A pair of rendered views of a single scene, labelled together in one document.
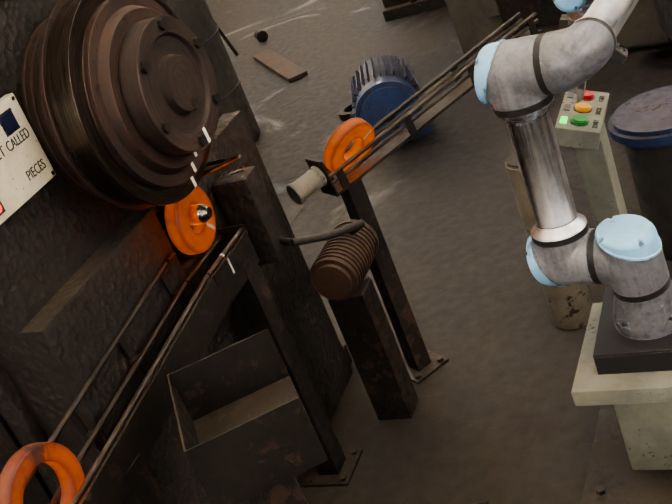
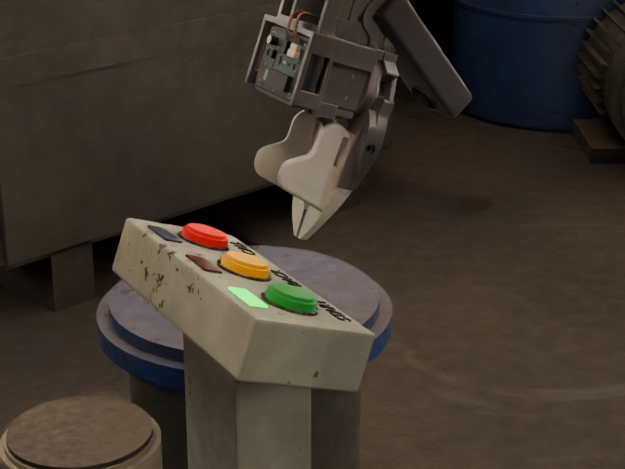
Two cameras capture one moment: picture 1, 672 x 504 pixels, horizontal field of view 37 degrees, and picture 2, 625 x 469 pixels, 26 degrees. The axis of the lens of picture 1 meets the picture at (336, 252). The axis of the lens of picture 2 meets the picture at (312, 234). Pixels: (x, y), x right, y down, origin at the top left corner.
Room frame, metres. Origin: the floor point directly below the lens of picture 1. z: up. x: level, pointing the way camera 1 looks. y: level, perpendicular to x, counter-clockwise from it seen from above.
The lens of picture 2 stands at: (1.74, 0.12, 1.02)
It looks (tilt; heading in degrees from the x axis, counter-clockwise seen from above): 21 degrees down; 301
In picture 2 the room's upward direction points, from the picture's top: straight up
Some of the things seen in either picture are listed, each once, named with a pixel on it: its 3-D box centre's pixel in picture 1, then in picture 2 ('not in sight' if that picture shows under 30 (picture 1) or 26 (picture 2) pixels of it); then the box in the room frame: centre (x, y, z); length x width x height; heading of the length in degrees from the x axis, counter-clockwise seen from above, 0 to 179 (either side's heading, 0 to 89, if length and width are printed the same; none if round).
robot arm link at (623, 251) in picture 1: (628, 253); not in sight; (1.71, -0.54, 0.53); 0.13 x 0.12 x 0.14; 51
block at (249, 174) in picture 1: (251, 217); not in sight; (2.28, 0.16, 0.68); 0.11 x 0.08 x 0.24; 61
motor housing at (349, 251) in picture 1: (371, 322); not in sight; (2.29, -0.02, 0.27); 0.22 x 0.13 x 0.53; 151
